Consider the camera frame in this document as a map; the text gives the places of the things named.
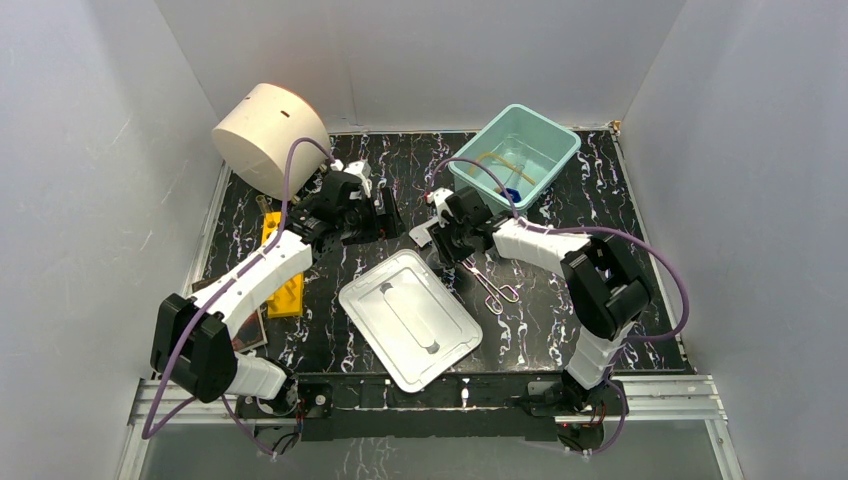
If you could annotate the wooden test tube clamp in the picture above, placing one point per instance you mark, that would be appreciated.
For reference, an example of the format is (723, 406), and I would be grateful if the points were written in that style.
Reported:
(516, 177)

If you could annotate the dark book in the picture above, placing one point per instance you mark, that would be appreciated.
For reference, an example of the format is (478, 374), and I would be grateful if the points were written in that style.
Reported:
(252, 332)

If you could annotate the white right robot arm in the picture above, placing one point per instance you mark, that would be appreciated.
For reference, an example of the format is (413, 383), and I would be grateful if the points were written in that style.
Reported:
(607, 287)

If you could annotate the tan rubber tube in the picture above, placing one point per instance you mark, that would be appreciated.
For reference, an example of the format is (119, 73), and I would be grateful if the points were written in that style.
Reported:
(493, 162)

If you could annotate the white bin lid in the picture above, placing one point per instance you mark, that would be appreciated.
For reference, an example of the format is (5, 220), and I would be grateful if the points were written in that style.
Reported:
(415, 326)

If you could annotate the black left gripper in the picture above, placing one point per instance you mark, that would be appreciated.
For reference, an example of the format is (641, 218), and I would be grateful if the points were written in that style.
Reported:
(382, 211)

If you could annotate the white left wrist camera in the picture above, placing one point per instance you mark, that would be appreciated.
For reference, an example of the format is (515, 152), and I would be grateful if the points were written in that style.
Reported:
(360, 169)

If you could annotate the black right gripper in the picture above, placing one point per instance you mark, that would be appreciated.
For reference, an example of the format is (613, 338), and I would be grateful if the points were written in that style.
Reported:
(440, 238)

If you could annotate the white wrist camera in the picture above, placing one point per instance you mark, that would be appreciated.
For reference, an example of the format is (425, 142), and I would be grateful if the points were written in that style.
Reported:
(439, 200)
(360, 169)

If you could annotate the cream cylindrical drum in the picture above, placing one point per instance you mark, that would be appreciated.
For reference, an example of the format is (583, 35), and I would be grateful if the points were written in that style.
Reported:
(273, 140)

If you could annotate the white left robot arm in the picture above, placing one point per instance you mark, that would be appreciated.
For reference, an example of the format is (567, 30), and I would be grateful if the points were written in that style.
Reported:
(192, 343)

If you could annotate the glass test tube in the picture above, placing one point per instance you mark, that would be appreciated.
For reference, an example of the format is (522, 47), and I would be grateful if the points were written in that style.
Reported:
(263, 204)

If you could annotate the clear cylinder blue base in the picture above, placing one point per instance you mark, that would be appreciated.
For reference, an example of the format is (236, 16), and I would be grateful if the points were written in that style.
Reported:
(512, 194)

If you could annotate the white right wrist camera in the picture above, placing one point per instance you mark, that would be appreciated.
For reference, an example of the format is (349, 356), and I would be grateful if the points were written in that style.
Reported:
(439, 200)

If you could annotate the white paper packet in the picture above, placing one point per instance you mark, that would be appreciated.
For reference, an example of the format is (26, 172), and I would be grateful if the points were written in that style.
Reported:
(420, 235)

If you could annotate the teal plastic bin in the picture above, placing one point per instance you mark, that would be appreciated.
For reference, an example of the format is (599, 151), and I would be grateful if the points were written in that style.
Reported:
(521, 135)

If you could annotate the yellow test tube rack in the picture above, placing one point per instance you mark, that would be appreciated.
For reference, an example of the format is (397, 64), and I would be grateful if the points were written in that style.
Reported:
(287, 301)

